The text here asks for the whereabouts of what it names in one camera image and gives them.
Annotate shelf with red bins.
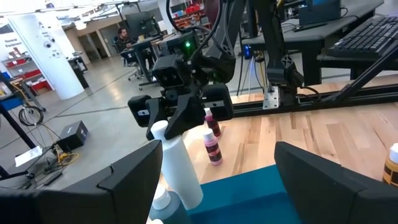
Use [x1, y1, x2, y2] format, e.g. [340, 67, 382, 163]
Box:
[2, 52, 53, 94]

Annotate black box on floor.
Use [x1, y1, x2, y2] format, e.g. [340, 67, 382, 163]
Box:
[57, 120, 90, 152]

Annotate black coiled cable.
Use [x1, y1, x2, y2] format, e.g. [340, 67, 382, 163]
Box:
[17, 105, 45, 127]

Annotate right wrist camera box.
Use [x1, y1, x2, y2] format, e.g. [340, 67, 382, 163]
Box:
[151, 55, 185, 88]

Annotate white round pillar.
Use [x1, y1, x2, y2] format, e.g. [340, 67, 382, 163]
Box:
[7, 12, 85, 101]

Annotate large grey paint bottle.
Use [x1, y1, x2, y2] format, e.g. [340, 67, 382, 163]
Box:
[148, 183, 191, 224]

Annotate black desk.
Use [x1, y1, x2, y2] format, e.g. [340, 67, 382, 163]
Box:
[241, 0, 385, 86]

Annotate black keyboard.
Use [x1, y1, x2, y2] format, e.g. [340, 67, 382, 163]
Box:
[326, 15, 398, 58]

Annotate grey laptop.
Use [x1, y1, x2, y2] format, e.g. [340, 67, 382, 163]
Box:
[294, 0, 343, 32]

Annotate white paper sheet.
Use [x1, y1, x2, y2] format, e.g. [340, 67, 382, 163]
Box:
[14, 145, 44, 168]

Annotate pink paint bottle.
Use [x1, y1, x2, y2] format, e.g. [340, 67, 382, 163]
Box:
[202, 128, 224, 167]

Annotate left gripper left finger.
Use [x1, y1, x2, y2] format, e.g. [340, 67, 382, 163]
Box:
[58, 139, 164, 224]

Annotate dark red paint bottle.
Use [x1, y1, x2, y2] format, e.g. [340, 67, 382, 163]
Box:
[203, 107, 222, 138]

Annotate person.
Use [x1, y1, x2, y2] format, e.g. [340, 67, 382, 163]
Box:
[115, 27, 135, 53]

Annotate black floor stand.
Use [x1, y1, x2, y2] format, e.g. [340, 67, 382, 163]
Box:
[0, 71, 47, 181]

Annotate black trash bin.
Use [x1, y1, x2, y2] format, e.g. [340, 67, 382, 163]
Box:
[68, 57, 90, 90]

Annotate tall white bottle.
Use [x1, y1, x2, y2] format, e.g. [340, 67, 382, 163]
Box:
[150, 119, 205, 211]

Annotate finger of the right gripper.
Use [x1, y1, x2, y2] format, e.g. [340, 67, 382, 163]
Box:
[164, 92, 206, 141]
[145, 98, 170, 141]

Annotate black power strip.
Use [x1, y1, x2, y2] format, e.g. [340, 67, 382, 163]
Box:
[43, 170, 65, 187]

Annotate yellow floor cable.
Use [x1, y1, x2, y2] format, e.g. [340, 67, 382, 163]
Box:
[54, 146, 80, 166]

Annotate yellow paint bottle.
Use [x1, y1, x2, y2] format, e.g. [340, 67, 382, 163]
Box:
[381, 142, 398, 188]

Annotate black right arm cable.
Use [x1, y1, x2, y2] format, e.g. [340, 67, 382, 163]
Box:
[165, 0, 225, 60]

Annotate black background monitor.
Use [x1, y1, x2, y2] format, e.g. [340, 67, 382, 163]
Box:
[125, 11, 160, 40]

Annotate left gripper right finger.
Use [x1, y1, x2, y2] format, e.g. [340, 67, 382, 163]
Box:
[274, 141, 388, 224]

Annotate blue plastic bin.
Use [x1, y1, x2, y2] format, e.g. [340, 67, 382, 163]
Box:
[185, 164, 304, 224]

